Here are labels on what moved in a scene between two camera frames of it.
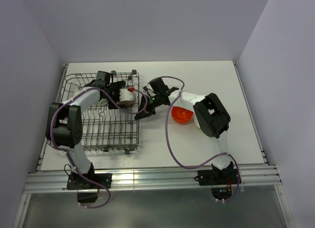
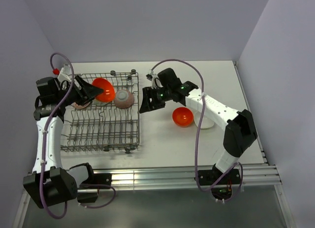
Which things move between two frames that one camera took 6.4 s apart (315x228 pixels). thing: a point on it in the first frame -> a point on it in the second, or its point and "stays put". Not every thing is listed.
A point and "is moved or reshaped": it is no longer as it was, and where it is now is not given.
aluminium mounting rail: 145,179 stays put
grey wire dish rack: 114,129 stays put
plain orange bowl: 181,115 is moved or reshaped
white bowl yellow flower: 103,101 stays put
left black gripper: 112,104 -> 86,88
